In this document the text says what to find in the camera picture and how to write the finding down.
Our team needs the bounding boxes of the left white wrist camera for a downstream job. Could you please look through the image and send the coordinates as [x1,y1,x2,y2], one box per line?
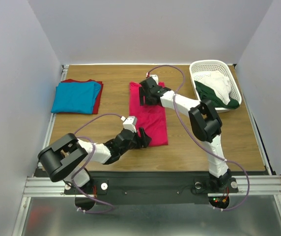
[120,116,137,133]

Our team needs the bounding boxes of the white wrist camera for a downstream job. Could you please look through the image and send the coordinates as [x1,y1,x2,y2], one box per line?
[120,116,137,133]
[146,72,159,84]

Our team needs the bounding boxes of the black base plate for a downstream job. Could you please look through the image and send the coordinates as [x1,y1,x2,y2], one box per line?
[65,171,238,205]

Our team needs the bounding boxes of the white t-shirt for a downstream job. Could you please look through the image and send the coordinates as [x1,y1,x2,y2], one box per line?
[199,71,231,105]

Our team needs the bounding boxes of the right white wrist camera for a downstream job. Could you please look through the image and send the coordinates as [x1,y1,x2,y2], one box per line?
[146,72,159,84]

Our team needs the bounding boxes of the dark red folded t-shirt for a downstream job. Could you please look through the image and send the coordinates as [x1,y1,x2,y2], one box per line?
[62,79,104,115]

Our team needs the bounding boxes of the blue folded t-shirt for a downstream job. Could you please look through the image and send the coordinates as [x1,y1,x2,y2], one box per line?
[51,83,100,115]

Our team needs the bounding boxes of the dark green t-shirt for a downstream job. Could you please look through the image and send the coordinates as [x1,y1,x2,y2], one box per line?
[195,81,240,110]

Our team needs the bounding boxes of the pink t-shirt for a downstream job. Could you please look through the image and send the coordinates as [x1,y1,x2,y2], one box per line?
[129,82,168,147]

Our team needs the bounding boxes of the white plastic basket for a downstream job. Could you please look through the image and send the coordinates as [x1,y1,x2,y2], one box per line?
[189,60,242,113]

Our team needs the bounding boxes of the aluminium frame rail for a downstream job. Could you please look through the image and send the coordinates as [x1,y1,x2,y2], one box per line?
[12,64,281,236]

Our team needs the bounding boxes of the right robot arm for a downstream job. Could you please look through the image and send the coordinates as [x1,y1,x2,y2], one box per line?
[139,77,231,192]

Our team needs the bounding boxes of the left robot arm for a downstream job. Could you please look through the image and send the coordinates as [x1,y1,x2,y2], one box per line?
[38,127,152,194]

